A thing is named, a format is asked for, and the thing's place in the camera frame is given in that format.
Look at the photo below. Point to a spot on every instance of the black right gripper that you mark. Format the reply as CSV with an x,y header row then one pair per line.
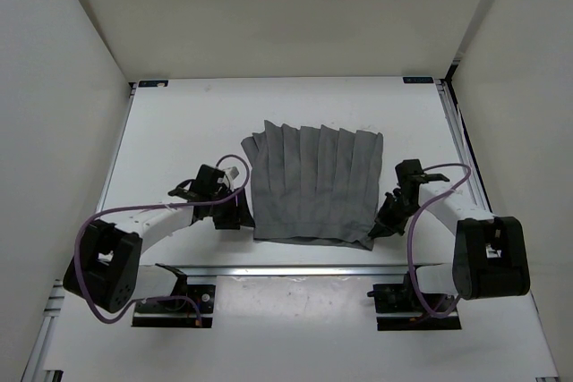
x,y
380,230

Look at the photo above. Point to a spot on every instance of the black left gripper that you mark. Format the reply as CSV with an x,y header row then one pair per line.
x,y
238,214

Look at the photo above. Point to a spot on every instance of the grey pleated skirt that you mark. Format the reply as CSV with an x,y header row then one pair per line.
x,y
314,186

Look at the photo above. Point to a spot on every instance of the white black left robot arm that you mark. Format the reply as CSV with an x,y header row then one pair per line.
x,y
106,269

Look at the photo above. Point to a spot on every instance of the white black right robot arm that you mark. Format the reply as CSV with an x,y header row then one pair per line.
x,y
489,251

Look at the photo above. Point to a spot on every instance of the blue right corner label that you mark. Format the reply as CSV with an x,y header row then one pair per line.
x,y
418,80

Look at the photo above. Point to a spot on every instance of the blue corner label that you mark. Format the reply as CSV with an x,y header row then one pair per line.
x,y
418,80
153,83

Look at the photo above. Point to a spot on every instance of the blue left corner label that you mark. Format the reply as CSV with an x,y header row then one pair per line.
x,y
153,83

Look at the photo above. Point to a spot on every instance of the aluminium table edge rail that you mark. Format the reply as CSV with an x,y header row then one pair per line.
x,y
304,270

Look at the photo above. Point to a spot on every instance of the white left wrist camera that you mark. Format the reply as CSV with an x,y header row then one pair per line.
x,y
230,174

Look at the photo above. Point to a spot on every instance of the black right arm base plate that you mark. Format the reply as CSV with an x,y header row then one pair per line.
x,y
398,309

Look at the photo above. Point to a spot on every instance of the aluminium right frame rail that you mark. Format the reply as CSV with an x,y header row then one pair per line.
x,y
462,142

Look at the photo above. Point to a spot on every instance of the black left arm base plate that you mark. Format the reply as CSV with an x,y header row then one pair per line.
x,y
168,298

